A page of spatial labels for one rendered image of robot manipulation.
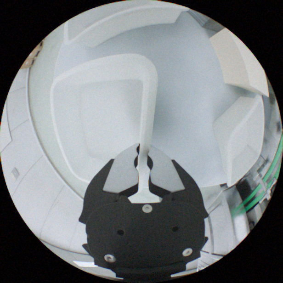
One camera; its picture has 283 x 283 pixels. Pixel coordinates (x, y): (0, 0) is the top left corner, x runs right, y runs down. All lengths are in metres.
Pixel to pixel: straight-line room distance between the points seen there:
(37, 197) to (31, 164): 0.93
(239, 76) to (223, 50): 0.06
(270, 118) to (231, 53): 0.32
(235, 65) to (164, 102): 0.18
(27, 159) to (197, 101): 3.18
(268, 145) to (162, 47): 0.49
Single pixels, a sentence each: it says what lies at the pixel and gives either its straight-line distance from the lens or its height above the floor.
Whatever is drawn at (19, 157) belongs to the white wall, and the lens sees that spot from 3.11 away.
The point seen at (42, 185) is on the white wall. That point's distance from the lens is 3.19.
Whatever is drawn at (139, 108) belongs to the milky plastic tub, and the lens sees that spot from 0.16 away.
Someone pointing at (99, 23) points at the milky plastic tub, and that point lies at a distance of 0.17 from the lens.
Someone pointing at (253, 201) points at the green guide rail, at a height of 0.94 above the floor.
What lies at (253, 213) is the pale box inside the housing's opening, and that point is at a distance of 0.86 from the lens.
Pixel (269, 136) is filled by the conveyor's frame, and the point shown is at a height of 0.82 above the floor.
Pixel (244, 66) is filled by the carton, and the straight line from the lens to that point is 0.20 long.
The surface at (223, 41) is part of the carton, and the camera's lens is 0.24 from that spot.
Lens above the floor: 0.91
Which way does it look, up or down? 61 degrees down
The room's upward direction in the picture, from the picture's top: 168 degrees counter-clockwise
